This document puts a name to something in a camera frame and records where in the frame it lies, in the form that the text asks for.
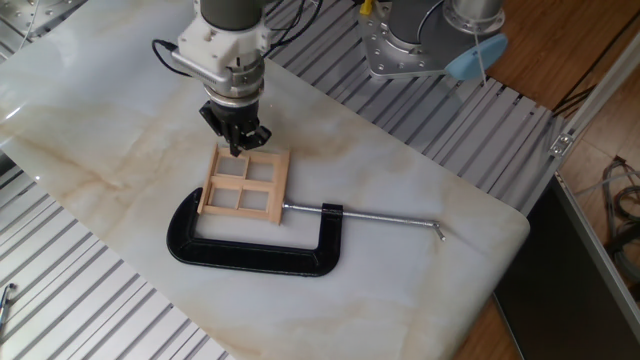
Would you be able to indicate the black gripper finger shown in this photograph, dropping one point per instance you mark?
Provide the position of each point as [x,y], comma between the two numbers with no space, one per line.
[257,136]
[212,120]

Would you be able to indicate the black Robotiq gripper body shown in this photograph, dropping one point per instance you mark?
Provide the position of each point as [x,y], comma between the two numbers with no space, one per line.
[237,117]

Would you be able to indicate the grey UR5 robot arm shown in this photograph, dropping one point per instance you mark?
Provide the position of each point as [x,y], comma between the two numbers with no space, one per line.
[425,25]

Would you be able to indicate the white wrist adapter box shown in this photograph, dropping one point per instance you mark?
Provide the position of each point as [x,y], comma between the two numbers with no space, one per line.
[220,45]

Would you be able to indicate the black C-clamp with steel screw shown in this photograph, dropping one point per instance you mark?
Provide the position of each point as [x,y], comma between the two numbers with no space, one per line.
[250,257]

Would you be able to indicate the yellow connector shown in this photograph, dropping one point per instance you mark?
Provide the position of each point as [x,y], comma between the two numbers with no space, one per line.
[366,7]

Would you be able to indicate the white marble slab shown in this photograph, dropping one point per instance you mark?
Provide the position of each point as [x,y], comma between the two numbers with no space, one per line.
[375,300]

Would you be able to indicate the silver plate with holes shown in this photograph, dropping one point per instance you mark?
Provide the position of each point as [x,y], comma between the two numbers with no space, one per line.
[30,12]

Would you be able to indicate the black panel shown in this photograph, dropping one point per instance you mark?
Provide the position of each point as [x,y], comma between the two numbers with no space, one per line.
[550,300]

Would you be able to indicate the miniature wooden window frame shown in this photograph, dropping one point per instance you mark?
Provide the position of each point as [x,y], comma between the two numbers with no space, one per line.
[242,184]

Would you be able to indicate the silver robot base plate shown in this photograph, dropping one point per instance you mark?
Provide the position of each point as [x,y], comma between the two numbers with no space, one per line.
[395,60]

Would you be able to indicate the silver corner bracket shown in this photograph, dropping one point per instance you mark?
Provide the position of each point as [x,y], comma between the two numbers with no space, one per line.
[561,145]

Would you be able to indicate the aluminium frame profile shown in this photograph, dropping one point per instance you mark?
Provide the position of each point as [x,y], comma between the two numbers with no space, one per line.
[595,245]
[600,85]

